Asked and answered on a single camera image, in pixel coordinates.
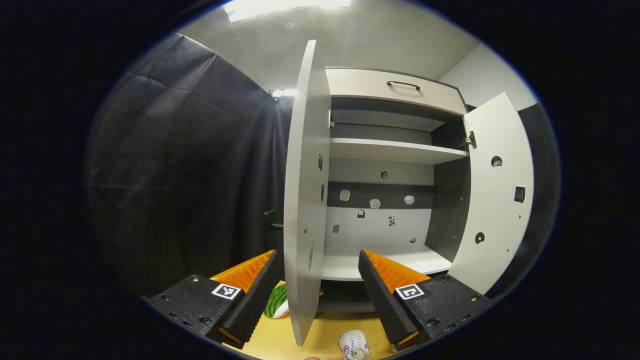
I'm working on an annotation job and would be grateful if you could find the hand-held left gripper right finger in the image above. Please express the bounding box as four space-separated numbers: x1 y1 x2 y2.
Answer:
358 249 493 351

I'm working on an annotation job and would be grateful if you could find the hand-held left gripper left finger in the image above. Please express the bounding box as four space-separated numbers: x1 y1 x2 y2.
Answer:
142 249 281 350

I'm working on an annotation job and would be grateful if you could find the white canvas shoe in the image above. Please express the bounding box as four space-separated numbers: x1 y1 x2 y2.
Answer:
339 330 370 360

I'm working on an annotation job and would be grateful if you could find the white shoe cabinet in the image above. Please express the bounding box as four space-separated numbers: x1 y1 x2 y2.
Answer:
325 66 473 316

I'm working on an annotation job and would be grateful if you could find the white cabinet drawer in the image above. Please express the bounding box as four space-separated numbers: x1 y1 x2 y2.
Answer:
325 67 468 117

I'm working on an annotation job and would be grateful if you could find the green striped watermelon toy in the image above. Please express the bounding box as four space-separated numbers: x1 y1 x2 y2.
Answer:
263 283 290 319

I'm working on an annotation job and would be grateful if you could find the black backdrop cloth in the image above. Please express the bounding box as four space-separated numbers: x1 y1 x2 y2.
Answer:
86 32 296 298
487 102 561 301

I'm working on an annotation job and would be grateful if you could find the black door handle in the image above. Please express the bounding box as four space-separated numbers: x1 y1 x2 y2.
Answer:
264 209 285 231

